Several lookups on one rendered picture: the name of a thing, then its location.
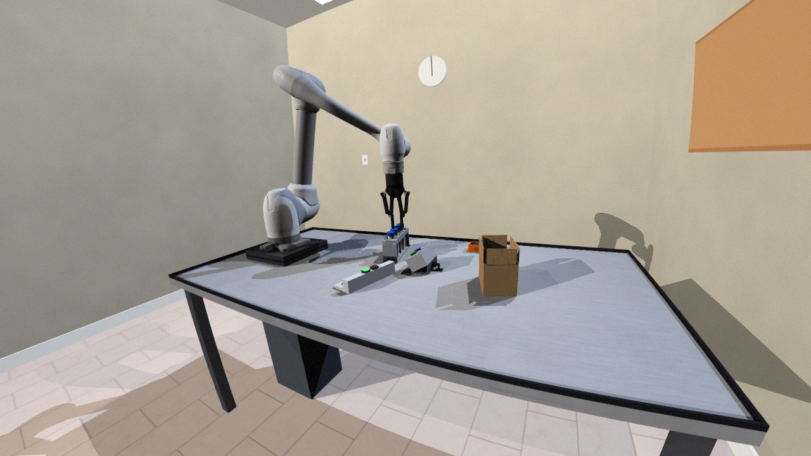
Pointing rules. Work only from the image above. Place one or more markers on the brown cardboard box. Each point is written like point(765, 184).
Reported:
point(498, 269)

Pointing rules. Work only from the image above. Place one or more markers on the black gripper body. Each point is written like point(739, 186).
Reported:
point(394, 183)

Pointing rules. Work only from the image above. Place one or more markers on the white key panel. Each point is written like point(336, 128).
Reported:
point(422, 261)

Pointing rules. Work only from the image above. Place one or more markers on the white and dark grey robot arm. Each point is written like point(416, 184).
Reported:
point(283, 212)

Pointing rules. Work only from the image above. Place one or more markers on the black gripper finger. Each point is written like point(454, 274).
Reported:
point(402, 213)
point(390, 213)

